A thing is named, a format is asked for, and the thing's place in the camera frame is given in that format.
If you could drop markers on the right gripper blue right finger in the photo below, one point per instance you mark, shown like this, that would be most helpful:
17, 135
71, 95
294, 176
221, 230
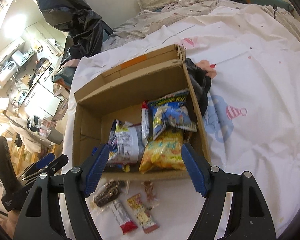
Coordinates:
198, 169

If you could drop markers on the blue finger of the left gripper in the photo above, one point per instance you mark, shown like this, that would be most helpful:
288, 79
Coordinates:
44, 161

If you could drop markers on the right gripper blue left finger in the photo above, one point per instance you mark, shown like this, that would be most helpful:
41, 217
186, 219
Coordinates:
93, 168

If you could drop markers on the dark meat snack pouch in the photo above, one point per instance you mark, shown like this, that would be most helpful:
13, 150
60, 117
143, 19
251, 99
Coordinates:
108, 192

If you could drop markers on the white red wafer bar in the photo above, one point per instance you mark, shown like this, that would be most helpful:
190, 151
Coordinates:
122, 217

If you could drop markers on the white red milk snack bag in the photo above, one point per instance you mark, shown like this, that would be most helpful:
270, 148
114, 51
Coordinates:
145, 123

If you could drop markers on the wooden chair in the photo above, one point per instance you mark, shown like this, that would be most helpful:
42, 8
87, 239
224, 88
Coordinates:
26, 146

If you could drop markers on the blue yellow cartoon snack bag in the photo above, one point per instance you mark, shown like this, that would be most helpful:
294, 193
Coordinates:
123, 167

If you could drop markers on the grey trash bin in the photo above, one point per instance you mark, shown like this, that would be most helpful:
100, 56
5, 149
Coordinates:
53, 135

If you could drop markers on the white silver crumpled snack bag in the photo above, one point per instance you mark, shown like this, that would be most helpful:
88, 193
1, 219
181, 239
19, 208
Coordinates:
125, 143

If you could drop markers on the yellow chips bag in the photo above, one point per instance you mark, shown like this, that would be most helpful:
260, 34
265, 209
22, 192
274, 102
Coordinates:
164, 152

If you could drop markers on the small brown snack packet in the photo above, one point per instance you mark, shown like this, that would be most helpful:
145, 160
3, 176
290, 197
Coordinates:
151, 196

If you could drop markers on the blue green popcorn snack bag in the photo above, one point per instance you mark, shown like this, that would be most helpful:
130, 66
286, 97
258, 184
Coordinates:
171, 110

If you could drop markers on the brown cardboard box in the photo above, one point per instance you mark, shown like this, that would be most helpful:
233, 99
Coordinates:
119, 92

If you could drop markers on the yellow pink candy bar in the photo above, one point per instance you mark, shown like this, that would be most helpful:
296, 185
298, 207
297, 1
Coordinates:
143, 216

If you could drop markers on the white patterned bed sheet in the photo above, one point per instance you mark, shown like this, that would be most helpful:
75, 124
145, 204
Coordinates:
253, 118

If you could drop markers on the dark cloth beside box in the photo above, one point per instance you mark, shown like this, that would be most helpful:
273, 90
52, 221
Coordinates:
201, 84

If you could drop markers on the black plastic garbage bag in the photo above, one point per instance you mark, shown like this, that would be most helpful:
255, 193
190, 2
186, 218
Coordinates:
85, 27

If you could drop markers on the floral crumpled blanket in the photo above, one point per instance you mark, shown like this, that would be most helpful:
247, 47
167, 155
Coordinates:
147, 22

